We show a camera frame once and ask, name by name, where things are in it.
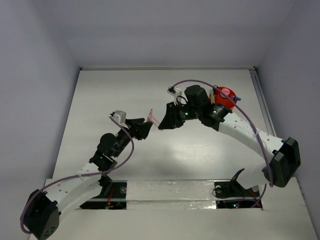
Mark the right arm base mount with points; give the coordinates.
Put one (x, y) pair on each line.
(231, 195)

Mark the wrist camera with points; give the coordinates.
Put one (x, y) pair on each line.
(176, 93)
(118, 117)

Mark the orange round container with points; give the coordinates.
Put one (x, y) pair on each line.
(225, 101)

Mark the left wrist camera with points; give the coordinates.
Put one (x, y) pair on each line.
(118, 117)

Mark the pink glue bottle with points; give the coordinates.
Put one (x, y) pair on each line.
(225, 92)

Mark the aluminium rail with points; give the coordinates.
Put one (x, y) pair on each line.
(262, 102)

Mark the green highlighter pen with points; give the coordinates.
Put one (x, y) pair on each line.
(212, 96)

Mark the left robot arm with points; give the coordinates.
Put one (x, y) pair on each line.
(46, 207)

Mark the pink transparent pen cap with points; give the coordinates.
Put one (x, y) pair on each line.
(155, 122)

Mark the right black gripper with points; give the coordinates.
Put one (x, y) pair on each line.
(171, 120)

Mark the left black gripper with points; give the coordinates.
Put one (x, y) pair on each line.
(143, 128)

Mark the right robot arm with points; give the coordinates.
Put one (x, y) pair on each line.
(282, 156)

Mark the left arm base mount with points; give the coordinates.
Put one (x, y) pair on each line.
(112, 196)

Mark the pink highlighter pen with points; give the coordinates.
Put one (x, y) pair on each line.
(150, 116)

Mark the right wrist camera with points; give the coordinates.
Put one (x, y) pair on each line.
(176, 93)

